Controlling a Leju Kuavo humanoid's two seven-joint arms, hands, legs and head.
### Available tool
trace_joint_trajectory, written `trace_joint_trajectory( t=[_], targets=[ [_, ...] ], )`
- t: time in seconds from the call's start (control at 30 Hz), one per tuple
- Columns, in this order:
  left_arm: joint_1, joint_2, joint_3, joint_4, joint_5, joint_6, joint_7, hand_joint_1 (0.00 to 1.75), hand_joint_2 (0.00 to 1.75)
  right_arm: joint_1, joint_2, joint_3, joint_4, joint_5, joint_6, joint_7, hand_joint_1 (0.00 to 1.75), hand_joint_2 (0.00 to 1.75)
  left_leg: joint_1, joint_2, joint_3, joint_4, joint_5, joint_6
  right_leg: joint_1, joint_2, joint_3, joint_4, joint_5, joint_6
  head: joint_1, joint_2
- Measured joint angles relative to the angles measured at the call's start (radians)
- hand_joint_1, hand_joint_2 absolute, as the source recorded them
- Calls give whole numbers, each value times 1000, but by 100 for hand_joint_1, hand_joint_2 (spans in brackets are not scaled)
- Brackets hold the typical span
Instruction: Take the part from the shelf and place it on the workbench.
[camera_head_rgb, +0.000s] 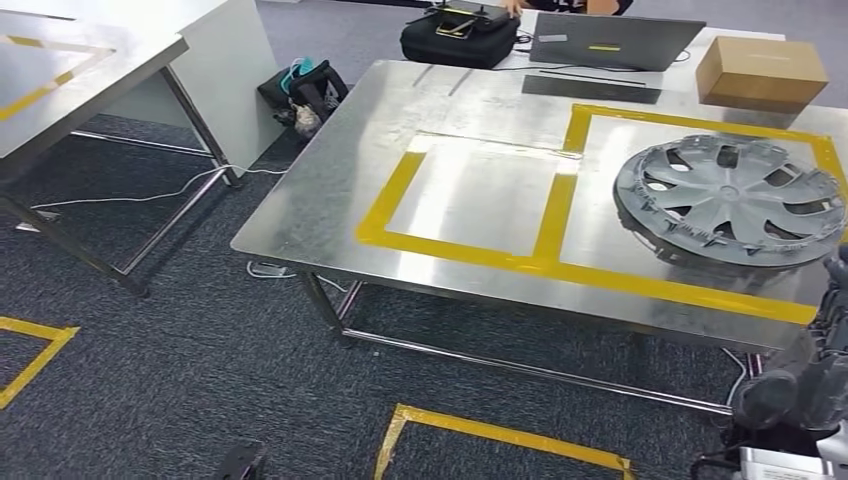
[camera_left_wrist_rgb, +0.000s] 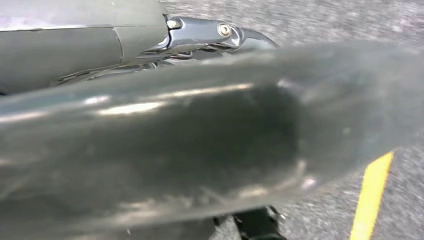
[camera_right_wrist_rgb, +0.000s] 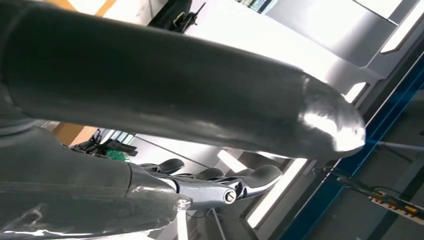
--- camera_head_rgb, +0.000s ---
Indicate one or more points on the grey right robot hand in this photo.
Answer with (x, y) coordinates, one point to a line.
(815, 391)

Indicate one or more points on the silver plastic wheel hubcap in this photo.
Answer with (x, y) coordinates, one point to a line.
(729, 195)

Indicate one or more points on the stainless steel workbench table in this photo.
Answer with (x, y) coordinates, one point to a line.
(66, 73)
(344, 166)

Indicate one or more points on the brown cardboard box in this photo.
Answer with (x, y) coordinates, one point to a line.
(762, 73)

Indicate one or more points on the grey laptop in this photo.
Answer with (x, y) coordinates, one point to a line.
(616, 40)

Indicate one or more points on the person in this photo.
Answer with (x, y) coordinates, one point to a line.
(563, 5)

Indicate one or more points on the black carrying case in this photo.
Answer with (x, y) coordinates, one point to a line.
(450, 53)

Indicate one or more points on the black remote controller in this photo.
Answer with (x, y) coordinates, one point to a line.
(464, 16)

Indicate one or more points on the silver floor socket box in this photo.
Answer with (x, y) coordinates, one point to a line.
(36, 222)
(268, 270)

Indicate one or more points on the black bag with teal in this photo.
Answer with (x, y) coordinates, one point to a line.
(318, 89)

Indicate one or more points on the white cabinet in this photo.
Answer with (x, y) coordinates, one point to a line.
(225, 79)

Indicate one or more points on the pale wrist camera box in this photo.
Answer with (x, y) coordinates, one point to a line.
(788, 464)

